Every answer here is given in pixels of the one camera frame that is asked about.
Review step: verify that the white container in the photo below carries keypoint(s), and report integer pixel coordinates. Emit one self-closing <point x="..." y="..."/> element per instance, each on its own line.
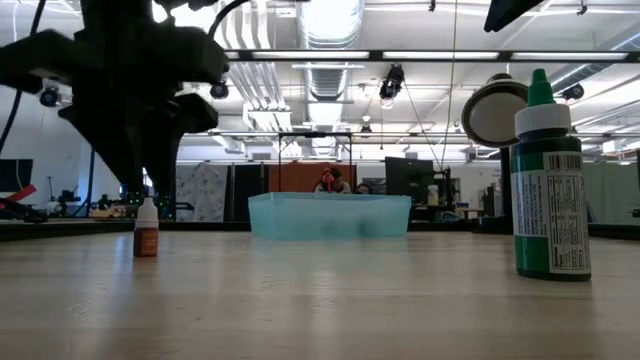
<point x="432" y="195"/>

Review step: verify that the black ceiling spotlight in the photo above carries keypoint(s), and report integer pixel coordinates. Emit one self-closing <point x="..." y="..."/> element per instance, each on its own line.
<point x="49" y="97"/>
<point x="572" y="91"/>
<point x="392" y="82"/>
<point x="219" y="90"/>

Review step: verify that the person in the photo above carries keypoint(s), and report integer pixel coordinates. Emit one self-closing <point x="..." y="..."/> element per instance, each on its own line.
<point x="332" y="182"/>
<point x="362" y="189"/>

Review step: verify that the red foam tube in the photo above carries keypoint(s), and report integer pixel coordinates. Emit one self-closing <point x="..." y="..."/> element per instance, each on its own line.
<point x="20" y="194"/>

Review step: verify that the black background robot arm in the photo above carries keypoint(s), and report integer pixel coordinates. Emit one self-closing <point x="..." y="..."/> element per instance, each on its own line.
<point x="67" y="197"/>

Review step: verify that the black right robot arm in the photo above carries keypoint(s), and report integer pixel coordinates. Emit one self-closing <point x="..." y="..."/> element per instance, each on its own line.
<point x="505" y="10"/>

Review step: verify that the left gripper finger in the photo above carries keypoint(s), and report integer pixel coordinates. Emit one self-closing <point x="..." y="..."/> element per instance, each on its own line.
<point x="122" y="155"/>
<point x="165" y="160"/>

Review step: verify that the orange partition panel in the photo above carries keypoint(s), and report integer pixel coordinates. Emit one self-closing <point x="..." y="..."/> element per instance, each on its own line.
<point x="295" y="177"/>

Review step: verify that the silver ventilation duct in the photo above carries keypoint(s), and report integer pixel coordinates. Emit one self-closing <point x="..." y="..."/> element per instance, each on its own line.
<point x="327" y="30"/>

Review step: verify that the pale green partition panel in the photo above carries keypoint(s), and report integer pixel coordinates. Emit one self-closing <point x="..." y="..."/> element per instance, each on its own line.
<point x="615" y="195"/>

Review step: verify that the teal plastic bin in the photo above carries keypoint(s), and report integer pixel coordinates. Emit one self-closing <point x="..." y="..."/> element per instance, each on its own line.
<point x="330" y="217"/>

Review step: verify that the black monitor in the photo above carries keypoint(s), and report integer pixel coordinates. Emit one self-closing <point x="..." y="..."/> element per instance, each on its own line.
<point x="407" y="177"/>
<point x="14" y="175"/>

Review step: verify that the large green food colouring bottle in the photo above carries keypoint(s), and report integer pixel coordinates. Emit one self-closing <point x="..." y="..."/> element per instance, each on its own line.
<point x="550" y="210"/>

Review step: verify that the small orange dropper bottle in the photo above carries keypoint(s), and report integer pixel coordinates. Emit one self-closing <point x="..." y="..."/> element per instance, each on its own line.
<point x="146" y="242"/>

